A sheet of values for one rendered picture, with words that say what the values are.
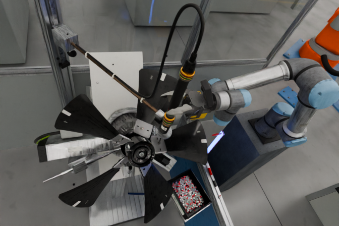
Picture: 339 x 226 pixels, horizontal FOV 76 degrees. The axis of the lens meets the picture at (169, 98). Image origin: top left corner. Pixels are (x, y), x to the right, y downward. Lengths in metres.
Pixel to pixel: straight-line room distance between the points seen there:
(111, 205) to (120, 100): 1.13
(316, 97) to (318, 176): 2.23
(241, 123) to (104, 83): 0.91
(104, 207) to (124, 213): 0.17
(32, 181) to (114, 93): 1.37
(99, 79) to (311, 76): 0.93
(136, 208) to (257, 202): 1.21
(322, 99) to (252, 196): 1.68
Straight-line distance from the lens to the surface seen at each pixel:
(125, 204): 2.07
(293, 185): 2.89
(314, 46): 4.64
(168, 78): 0.94
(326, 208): 2.83
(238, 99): 0.87
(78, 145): 1.07
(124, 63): 1.12
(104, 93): 1.13
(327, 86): 1.03
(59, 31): 1.13
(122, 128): 1.06
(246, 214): 2.45
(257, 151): 1.47
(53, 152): 1.09
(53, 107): 1.87
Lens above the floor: 2.08
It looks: 49 degrees down
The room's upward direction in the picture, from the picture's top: 20 degrees clockwise
